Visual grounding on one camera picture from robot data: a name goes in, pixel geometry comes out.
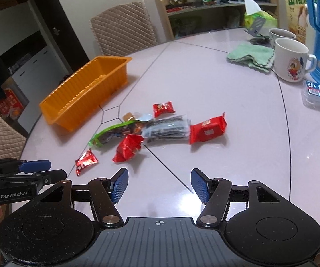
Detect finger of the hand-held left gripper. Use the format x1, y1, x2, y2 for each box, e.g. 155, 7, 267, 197
24, 169, 67, 190
0, 158, 51, 174

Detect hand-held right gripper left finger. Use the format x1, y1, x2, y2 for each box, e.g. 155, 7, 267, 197
36, 168, 129, 228

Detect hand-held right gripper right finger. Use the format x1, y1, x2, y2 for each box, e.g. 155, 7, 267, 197
190, 168, 288, 229

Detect red foil snack packet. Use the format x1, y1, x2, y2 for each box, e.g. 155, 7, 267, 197
113, 134, 144, 163

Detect green snack packet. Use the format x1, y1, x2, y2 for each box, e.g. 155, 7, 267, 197
88, 112, 153, 148

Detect red square snack packet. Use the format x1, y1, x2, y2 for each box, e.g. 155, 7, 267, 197
188, 112, 228, 146

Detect clear dark snack packet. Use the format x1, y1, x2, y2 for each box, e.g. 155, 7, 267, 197
140, 114, 191, 145

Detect small red candy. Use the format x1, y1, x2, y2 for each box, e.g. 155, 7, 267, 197
153, 102, 176, 118

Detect orange plastic tray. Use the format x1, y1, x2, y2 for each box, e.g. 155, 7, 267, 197
39, 56, 133, 132

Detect small shiny red packet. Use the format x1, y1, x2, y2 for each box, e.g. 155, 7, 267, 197
75, 149, 99, 176

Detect red gift boxes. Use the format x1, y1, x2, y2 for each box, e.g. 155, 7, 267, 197
0, 87, 25, 120

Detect white cabinet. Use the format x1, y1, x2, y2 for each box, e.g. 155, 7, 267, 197
8, 30, 74, 134

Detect green cloth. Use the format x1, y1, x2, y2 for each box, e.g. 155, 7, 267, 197
227, 42, 275, 73

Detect dark wooden door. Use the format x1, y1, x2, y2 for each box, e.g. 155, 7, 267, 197
29, 0, 91, 70

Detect white cartoon mug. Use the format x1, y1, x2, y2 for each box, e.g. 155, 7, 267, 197
273, 38, 318, 83

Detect beige quilted chair back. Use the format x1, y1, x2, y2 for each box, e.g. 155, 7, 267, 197
90, 1, 158, 57

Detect plain white mug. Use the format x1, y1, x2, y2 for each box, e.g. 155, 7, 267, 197
268, 28, 297, 48

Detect wooden shelf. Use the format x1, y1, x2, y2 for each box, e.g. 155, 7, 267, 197
155, 0, 279, 42

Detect grey phone stand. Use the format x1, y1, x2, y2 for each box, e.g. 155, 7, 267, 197
249, 17, 270, 44

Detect green tissue pack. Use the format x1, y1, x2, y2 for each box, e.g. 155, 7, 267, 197
243, 0, 278, 31

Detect printed snack box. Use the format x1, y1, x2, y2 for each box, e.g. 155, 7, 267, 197
282, 0, 316, 43

